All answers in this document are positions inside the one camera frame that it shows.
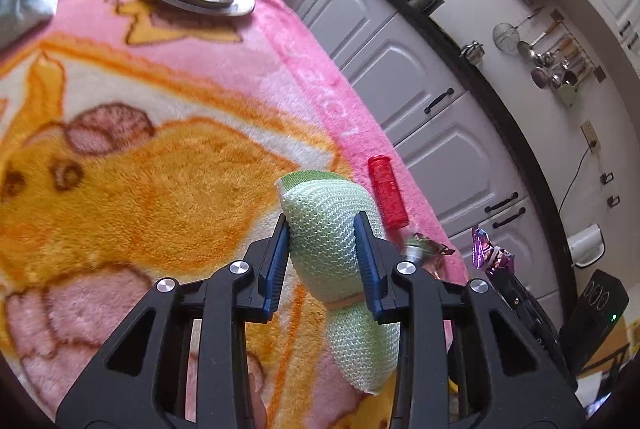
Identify white kitchen cabinets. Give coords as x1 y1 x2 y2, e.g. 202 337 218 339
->
284 0 577 324

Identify red cylindrical can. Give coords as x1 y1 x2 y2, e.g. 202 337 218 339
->
368 155 409 231

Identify hanging steel ladles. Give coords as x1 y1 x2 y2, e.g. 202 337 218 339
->
518 21 596 108

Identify white wall power strip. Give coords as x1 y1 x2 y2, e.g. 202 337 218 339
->
580 120 600 152

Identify wire mesh skimmer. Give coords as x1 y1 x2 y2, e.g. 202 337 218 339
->
491 7 542 54

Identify green foam net sleeve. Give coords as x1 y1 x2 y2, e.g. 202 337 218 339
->
277 170 400 394

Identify small foil candy wrapper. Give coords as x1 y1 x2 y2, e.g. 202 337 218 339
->
404 233 454 279

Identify small steel teapot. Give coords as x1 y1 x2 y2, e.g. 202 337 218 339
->
460 40 485 66

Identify black metal canister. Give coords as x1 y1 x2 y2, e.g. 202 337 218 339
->
408 0 444 16

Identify purple foil wrapper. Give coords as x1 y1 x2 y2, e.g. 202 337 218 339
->
472 225 514 274

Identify black camera box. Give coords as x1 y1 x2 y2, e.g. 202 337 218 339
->
559 270 629 376

